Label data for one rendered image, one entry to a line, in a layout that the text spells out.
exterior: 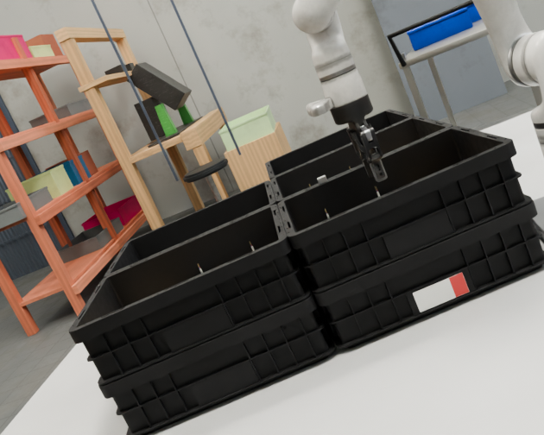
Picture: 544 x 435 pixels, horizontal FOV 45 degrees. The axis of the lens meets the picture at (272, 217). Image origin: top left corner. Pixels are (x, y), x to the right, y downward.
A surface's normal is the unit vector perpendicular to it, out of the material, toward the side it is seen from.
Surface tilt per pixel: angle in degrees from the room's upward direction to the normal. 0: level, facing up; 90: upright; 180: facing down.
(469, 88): 82
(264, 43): 90
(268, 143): 90
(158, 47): 90
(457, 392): 0
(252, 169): 90
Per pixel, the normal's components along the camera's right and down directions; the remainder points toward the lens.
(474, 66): -0.17, 0.15
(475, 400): -0.40, -0.89
